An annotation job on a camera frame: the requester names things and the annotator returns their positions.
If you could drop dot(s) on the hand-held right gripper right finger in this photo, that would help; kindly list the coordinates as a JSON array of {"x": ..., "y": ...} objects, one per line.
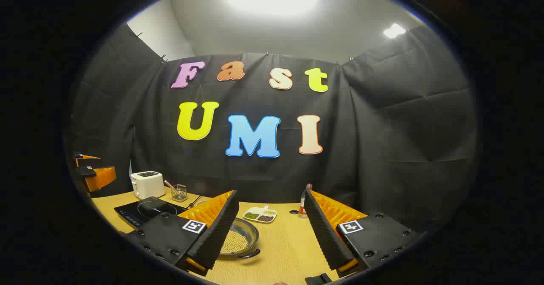
[{"x": 325, "y": 229}]

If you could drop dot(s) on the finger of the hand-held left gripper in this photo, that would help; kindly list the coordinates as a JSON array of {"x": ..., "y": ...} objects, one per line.
[
  {"x": 102, "y": 176},
  {"x": 83, "y": 159}
]

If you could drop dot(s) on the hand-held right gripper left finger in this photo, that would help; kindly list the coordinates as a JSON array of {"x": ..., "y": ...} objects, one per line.
[{"x": 221, "y": 229}]

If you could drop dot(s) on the stainless steel pot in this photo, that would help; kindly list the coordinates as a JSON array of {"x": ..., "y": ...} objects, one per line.
[{"x": 248, "y": 230}]

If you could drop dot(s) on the black induction cooktop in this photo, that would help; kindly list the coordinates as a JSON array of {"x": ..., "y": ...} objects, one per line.
[{"x": 144, "y": 212}]

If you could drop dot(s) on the large soybean heap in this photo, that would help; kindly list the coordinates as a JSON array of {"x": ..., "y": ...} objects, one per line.
[{"x": 234, "y": 241}]

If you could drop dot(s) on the green mung bean portion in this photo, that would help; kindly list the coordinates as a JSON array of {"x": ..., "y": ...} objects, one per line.
[{"x": 251, "y": 215}]

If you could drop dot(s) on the clear water bottle red label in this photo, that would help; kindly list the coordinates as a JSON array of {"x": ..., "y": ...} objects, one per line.
[{"x": 302, "y": 202}]

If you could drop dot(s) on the white divided dish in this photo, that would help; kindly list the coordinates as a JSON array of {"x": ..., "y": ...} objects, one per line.
[{"x": 260, "y": 214}]

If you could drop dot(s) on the white toaster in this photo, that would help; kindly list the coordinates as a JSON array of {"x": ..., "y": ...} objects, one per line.
[{"x": 146, "y": 185}]

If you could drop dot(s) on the dark red bean portion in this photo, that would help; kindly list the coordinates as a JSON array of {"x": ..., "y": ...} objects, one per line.
[{"x": 265, "y": 218}]

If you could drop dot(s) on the pink straw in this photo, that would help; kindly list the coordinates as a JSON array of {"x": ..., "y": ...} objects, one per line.
[{"x": 169, "y": 184}]

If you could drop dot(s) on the black backdrop cloth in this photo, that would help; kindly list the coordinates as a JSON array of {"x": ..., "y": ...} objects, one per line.
[{"x": 382, "y": 128}]

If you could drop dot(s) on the small ceiling light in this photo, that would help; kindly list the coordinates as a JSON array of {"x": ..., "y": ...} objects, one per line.
[{"x": 394, "y": 30}]

